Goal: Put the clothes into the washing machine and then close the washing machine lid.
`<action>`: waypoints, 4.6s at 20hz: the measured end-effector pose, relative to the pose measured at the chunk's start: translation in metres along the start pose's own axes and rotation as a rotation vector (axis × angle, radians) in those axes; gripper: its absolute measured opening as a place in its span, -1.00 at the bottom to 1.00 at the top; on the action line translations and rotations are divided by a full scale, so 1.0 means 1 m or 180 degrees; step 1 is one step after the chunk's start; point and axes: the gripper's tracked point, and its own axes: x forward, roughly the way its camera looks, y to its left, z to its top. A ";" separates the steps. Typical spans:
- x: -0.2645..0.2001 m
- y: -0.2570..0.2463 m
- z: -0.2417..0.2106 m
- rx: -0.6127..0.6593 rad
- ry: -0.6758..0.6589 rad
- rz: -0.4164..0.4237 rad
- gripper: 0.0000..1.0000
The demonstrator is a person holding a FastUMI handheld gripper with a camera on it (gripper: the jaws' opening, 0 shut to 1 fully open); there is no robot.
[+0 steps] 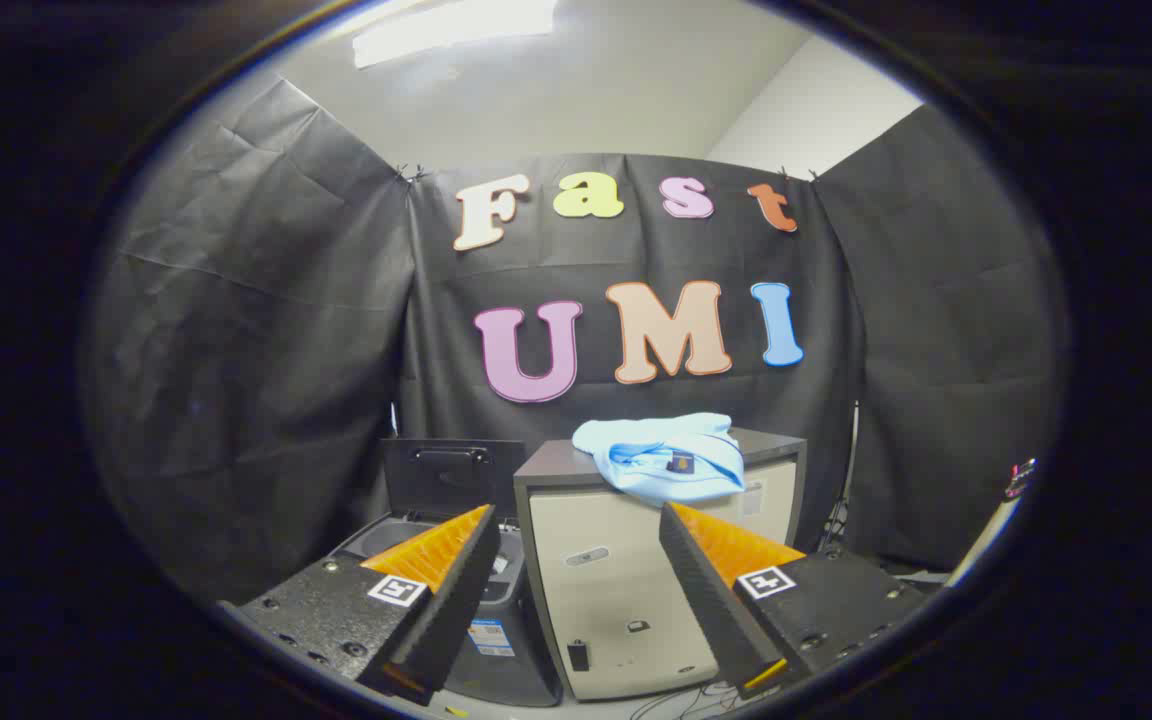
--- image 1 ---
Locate light blue shirt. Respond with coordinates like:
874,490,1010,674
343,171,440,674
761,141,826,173
572,412,745,509

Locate dark grey washing machine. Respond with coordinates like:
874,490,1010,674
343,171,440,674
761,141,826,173
331,510,564,709

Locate black backdrop cloth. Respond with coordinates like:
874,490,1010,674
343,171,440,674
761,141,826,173
81,75,1072,611

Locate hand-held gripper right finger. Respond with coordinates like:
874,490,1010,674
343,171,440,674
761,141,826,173
658,501,932,701

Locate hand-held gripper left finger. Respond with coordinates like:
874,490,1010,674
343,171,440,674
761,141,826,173
219,503,503,707

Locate white pole with red tip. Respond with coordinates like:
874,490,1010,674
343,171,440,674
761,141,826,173
944,458,1039,591

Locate beige cabinet with grey top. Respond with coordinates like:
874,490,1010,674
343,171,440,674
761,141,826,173
513,428,808,703

